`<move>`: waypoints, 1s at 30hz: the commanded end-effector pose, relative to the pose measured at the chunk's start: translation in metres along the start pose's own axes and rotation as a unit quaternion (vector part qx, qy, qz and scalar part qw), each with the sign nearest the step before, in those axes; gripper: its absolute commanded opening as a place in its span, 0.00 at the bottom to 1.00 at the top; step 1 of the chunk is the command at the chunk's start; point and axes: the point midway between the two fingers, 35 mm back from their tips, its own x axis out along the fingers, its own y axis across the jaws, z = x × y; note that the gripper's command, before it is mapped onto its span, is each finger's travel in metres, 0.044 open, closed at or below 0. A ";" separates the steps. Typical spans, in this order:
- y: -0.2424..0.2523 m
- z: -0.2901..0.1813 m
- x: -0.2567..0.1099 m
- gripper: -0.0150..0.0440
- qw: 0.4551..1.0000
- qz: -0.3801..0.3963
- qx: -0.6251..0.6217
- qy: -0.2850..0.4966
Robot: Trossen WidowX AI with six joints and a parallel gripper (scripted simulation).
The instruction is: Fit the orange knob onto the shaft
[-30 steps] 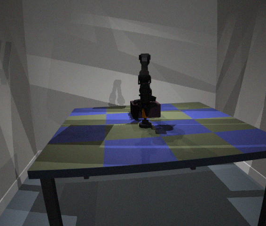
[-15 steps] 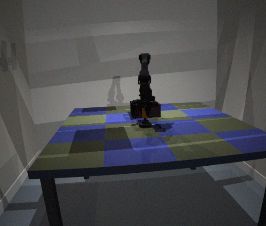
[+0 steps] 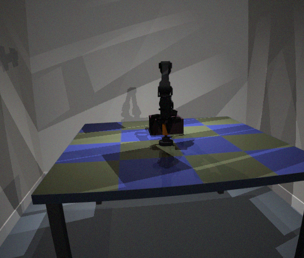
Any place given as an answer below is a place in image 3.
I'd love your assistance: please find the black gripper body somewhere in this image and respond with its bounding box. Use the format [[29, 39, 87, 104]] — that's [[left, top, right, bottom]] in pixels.
[[151, 107, 181, 124]]

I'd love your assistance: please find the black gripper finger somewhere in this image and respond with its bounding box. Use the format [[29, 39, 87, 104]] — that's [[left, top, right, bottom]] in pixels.
[[156, 120, 165, 131], [166, 122, 173, 134]]

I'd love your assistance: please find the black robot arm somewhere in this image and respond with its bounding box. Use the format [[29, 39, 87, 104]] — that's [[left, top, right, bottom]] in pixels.
[[158, 61, 178, 116]]

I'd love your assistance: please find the orange tapered knob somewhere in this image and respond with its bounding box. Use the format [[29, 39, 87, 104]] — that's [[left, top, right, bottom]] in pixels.
[[162, 124, 169, 135]]

